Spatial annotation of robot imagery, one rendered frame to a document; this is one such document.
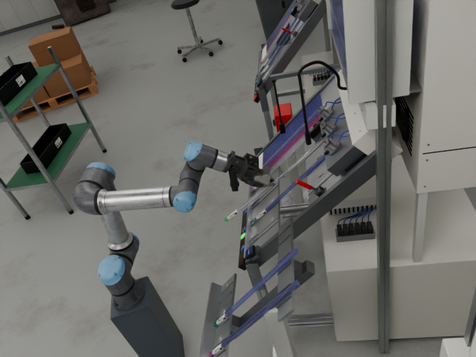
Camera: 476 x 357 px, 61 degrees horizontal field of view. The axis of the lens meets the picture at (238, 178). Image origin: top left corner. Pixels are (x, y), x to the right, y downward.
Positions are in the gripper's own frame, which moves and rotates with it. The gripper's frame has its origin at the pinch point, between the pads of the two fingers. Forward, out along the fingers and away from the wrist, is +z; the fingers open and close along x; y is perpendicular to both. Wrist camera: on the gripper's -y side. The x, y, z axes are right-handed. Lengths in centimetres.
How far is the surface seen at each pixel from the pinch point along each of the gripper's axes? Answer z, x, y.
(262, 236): 6.8, -8.8, -21.6
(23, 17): -370, 767, -442
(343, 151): 10.8, -8.8, 31.1
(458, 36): 13, -13, 77
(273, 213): 8.6, -0.5, -15.1
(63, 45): -177, 372, -217
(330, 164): 9.6, -9.7, 24.8
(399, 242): 60, -7, -2
